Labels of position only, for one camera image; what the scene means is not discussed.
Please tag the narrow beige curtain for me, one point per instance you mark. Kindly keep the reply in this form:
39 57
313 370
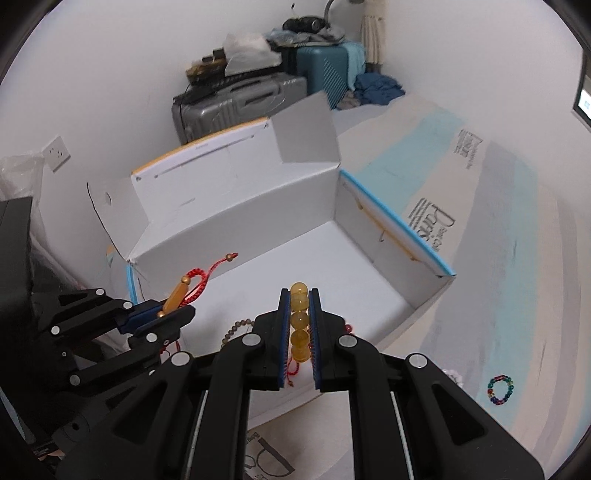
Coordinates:
374 32

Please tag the white wall socket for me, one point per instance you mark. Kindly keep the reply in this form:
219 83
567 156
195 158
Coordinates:
57 152

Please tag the clear plastic bag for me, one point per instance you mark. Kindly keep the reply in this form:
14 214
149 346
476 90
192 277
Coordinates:
21 177

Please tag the grey suitcase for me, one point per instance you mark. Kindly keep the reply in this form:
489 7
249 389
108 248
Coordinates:
231 108

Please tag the black bag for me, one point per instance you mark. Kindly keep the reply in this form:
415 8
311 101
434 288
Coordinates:
304 24

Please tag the blue clothes pile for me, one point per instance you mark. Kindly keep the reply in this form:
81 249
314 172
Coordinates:
378 87

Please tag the stack of black items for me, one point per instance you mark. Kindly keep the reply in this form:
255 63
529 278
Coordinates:
205 67

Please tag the striped bed sheet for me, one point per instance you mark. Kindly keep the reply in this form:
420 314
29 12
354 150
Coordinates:
485 277

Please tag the blue desk lamp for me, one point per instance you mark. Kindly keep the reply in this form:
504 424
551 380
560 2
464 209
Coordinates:
330 9

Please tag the teal suitcase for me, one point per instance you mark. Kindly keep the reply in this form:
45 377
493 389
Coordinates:
323 69

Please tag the white plastic bag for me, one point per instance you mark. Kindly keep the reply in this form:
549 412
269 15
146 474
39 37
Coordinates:
249 53

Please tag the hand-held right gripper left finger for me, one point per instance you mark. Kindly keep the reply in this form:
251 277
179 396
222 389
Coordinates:
282 341

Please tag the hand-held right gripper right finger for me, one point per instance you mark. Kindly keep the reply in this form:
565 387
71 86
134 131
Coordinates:
315 341

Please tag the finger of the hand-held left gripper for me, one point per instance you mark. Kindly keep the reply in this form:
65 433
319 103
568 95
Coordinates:
171 321
138 318

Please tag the printed cardboard box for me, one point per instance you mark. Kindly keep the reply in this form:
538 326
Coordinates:
258 217

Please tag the grey cloth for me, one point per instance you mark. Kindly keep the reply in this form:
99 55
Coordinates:
332 34

